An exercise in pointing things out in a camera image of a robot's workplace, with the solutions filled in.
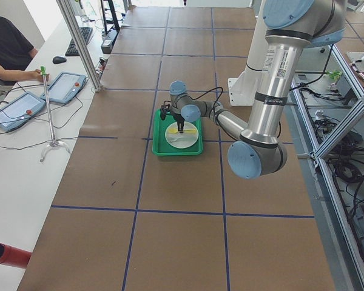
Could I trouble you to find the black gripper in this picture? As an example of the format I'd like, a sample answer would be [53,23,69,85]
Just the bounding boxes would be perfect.
[173,113,184,133]

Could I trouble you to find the yellow plastic spoon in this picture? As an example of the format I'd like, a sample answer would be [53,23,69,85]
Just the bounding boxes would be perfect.
[167,128,197,134]

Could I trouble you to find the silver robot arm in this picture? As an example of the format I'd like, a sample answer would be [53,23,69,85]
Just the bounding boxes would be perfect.
[169,1,346,179]

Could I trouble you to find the white round plate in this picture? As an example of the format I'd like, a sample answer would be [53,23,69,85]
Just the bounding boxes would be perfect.
[164,122,199,149]

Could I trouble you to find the pale green plastic fork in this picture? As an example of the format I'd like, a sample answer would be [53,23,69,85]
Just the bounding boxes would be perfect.
[167,136,196,143]

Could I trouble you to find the green plastic tray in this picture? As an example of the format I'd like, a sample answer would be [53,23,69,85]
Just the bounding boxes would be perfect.
[152,109,203,156]

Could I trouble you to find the black computer box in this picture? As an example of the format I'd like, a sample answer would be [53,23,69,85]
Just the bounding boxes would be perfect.
[101,29,118,55]

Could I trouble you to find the far blue teach pendant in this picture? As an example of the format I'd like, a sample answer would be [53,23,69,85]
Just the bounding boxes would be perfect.
[47,72,86,104]

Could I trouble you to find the blue teach pendant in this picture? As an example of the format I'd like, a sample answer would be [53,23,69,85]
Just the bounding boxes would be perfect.
[47,72,86,104]
[0,92,46,132]

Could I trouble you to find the metal rod stand green clip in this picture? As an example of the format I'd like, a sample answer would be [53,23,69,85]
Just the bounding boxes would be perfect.
[39,66,71,162]

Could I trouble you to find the black keyboard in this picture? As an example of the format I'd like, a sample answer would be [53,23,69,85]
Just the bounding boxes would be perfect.
[64,27,94,57]

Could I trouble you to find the black computer mouse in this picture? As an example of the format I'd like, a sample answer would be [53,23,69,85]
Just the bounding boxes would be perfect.
[52,56,67,64]

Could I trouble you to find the near blue teach pendant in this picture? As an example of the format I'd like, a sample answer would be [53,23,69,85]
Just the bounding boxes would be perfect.
[0,92,46,132]

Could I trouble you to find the seated person black shirt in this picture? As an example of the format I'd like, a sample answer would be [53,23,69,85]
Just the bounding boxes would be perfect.
[0,16,49,82]

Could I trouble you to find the red cylinder tube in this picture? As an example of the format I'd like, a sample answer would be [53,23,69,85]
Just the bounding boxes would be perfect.
[0,243,32,269]

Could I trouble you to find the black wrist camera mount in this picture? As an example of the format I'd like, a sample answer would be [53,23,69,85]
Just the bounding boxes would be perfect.
[160,103,170,121]

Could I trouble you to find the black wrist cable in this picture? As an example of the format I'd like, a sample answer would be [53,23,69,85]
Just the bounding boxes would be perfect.
[159,87,224,122]

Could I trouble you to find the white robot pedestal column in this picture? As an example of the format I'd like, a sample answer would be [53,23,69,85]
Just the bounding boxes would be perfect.
[228,1,300,106]

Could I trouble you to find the aluminium frame post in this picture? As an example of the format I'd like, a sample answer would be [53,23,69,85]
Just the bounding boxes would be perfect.
[56,0,103,92]

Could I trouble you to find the aluminium side frame rail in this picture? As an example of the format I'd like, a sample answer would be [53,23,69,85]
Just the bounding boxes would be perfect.
[286,38,364,290]

